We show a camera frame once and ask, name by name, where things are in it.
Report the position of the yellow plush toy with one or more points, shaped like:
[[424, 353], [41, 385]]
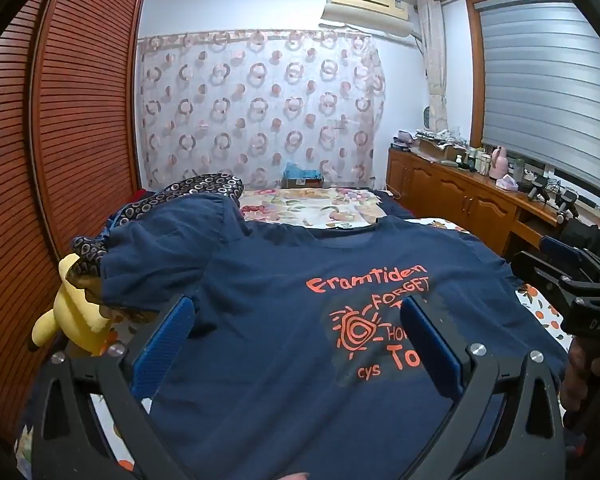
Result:
[[75, 320]]

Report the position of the pink tissue box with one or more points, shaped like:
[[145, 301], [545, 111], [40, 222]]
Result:
[[507, 183]]

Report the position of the wooden louvered wardrobe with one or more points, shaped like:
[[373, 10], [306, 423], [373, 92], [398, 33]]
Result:
[[80, 110]]

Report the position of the floral quilt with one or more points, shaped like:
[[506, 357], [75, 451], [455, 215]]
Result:
[[305, 207]]

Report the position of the brown cardboard box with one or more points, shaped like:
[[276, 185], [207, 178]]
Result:
[[305, 184]]

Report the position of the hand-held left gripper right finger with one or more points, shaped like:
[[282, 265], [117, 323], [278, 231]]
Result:
[[430, 350]]

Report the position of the navy t-shirt orange print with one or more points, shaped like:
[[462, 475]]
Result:
[[280, 335]]

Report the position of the person's right hand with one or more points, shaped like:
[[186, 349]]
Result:
[[572, 385]]

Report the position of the blue bag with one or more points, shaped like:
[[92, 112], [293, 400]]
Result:
[[302, 171]]

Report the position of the beige lace curtain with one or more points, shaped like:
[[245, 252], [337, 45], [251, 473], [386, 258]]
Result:
[[435, 60]]

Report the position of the dark circle print cloth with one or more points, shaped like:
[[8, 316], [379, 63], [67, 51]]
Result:
[[200, 185]]

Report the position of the navy blanket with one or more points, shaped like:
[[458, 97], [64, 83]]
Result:
[[395, 207]]

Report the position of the wooden cabinet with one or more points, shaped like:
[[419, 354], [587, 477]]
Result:
[[455, 195]]

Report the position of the red garment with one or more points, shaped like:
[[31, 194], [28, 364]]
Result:
[[137, 195]]

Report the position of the beige air conditioner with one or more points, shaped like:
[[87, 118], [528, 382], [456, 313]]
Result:
[[365, 10]]

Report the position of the grey window blind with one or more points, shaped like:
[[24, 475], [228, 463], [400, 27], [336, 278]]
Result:
[[545, 85]]

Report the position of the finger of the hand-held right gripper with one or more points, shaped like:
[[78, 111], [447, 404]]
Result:
[[535, 270], [560, 249]]

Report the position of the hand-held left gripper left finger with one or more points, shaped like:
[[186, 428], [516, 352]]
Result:
[[165, 345]]

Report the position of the orange fruit print bedsheet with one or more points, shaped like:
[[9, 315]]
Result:
[[540, 310]]

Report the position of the circle print curtain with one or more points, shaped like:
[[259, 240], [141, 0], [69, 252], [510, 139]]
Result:
[[260, 110]]

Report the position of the pink rabbit figure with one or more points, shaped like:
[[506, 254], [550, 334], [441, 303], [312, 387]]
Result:
[[498, 165]]

